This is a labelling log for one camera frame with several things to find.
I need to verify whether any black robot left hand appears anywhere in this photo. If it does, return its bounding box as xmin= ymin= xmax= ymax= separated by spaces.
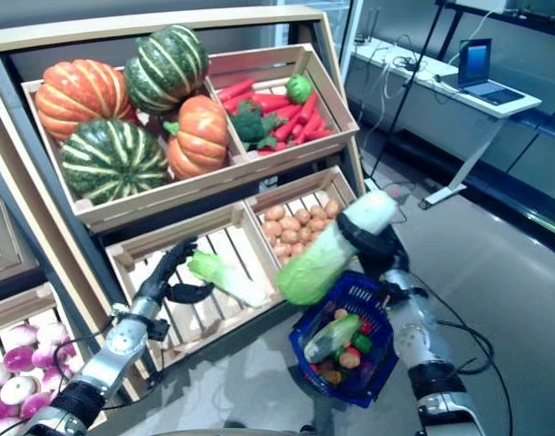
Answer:
xmin=137 ymin=235 xmax=214 ymax=306

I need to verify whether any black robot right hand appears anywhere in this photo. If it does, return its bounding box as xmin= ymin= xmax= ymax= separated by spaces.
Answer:
xmin=334 ymin=212 xmax=411 ymax=279

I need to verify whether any green napa cabbage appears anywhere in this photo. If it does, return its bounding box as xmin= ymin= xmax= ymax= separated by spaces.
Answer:
xmin=187 ymin=249 xmax=270 ymax=309
xmin=275 ymin=190 xmax=400 ymax=307
xmin=302 ymin=314 xmax=363 ymax=364

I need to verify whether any blue plastic shopping basket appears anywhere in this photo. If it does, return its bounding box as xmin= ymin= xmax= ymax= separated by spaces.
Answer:
xmin=289 ymin=271 xmax=400 ymax=409

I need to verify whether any wooden slatted crate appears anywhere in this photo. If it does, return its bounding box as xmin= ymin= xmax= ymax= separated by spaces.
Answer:
xmin=104 ymin=202 xmax=285 ymax=370
xmin=206 ymin=43 xmax=361 ymax=164
xmin=0 ymin=281 xmax=108 ymax=431
xmin=21 ymin=67 xmax=251 ymax=233
xmin=243 ymin=165 xmax=365 ymax=273

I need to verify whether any green bell pepper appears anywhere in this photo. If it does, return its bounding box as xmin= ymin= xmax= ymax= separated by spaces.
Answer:
xmin=351 ymin=333 xmax=374 ymax=355

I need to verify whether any orange tomato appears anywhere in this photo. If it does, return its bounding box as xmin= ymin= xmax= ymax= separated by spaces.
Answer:
xmin=338 ymin=347 xmax=362 ymax=369

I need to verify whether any green striped pumpkin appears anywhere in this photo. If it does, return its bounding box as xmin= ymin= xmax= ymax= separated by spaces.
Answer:
xmin=59 ymin=118 xmax=169 ymax=205
xmin=124 ymin=25 xmax=210 ymax=114

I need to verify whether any small orange pumpkin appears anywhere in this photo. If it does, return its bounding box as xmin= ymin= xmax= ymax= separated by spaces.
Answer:
xmin=163 ymin=94 xmax=231 ymax=181

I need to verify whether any white desk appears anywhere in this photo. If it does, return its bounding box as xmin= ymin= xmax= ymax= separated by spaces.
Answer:
xmin=349 ymin=38 xmax=544 ymax=211

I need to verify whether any black tripod stand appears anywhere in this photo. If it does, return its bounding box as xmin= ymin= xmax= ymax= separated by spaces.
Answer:
xmin=370 ymin=0 xmax=446 ymax=183

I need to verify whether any wooden side display shelf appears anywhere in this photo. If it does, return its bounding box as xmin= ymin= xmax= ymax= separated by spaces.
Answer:
xmin=0 ymin=131 xmax=49 ymax=296

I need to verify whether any green broccoli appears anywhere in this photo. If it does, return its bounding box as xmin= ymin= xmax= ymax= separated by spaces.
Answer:
xmin=229 ymin=100 xmax=287 ymax=151

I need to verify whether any large orange pumpkin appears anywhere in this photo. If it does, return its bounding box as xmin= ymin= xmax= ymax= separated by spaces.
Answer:
xmin=34 ymin=58 xmax=137 ymax=142

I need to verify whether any open laptop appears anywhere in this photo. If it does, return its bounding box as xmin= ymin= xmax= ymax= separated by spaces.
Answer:
xmin=457 ymin=38 xmax=528 ymax=106

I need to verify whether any wooden vegetable display shelf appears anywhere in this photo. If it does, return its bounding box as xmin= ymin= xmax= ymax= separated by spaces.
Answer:
xmin=0 ymin=5 xmax=367 ymax=410

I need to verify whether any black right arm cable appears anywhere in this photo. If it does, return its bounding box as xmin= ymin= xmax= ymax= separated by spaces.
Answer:
xmin=433 ymin=281 xmax=515 ymax=436

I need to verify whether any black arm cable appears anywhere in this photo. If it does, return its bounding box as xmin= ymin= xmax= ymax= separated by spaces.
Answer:
xmin=433 ymin=281 xmax=515 ymax=436
xmin=53 ymin=312 xmax=124 ymax=410

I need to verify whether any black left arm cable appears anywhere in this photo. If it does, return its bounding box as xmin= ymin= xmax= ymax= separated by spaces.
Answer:
xmin=53 ymin=312 xmax=124 ymax=410

